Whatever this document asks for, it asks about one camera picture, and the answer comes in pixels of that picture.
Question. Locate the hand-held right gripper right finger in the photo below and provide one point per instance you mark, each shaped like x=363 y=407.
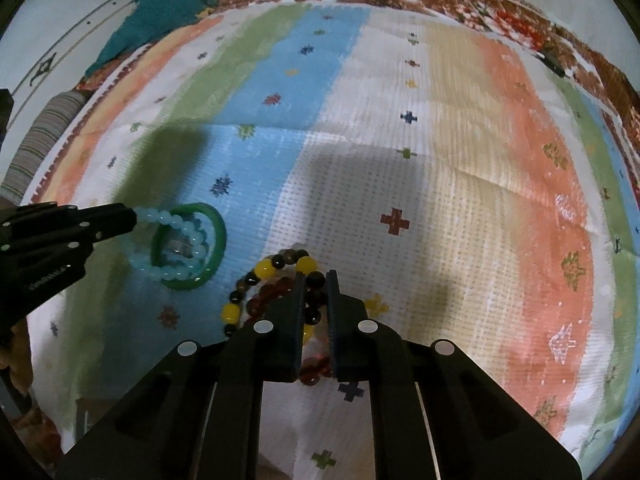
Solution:
x=330 y=310

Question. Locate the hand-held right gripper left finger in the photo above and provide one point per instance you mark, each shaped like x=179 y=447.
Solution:
x=300 y=310

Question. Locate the teal cloth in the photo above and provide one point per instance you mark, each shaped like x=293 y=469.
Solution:
x=155 y=10

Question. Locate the striped colourful woven mat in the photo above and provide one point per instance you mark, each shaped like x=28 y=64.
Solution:
x=400 y=185

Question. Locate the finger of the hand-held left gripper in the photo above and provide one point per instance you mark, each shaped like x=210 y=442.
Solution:
x=107 y=220

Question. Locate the green bangle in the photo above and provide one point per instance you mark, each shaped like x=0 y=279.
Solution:
x=216 y=240

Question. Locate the striped grey cushion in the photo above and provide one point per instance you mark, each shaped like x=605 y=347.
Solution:
x=42 y=135

